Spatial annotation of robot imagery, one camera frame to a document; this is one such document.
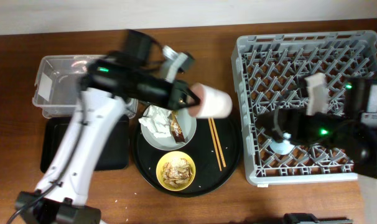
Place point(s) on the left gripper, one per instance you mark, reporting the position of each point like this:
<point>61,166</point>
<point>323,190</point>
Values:
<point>182,97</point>

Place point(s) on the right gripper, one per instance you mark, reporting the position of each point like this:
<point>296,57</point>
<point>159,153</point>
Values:
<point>295,117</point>

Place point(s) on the pink cup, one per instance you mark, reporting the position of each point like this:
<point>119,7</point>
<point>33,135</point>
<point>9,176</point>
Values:
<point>213,103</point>

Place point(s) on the grey plate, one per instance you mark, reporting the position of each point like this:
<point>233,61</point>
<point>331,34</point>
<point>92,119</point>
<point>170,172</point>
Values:
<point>188,125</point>

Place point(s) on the blue cup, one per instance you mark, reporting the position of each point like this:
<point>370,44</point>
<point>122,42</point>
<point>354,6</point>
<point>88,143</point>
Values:
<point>282,148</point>

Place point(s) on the brown snack wrapper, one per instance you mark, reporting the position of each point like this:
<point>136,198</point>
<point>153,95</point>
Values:
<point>175,129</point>

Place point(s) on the white tissue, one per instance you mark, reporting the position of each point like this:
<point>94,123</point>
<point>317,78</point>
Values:
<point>157,121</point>

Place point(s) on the yellow bowl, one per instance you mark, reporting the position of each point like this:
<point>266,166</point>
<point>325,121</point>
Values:
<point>167,158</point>

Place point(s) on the peanut shell food scraps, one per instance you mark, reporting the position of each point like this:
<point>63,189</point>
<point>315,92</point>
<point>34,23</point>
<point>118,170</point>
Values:
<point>177,173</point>

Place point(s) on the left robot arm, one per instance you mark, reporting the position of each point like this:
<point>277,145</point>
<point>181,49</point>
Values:
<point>61,194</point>

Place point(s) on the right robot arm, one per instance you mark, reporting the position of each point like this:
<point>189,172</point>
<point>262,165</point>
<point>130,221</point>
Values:
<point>355,132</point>

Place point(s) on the grey dishwasher rack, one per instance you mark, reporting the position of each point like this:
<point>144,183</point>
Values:
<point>266,72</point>

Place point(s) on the clear plastic waste bin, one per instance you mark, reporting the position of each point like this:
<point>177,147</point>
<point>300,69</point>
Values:
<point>56,83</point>

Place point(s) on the wooden chopstick left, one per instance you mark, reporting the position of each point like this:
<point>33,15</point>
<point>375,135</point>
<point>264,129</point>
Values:
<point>214,143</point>

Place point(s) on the wooden chopstick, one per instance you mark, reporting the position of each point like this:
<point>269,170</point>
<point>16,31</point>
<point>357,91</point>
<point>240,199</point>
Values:
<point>214,143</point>
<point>220,151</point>

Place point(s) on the round black serving tray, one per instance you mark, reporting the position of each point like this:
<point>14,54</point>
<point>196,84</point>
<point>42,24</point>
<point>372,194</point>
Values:
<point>201,149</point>

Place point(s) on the wooden chopstick right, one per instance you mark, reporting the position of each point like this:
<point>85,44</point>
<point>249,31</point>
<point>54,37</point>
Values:
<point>220,151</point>

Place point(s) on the black rectangular tray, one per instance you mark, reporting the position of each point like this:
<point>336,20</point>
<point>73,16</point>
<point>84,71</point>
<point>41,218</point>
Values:
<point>114,156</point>

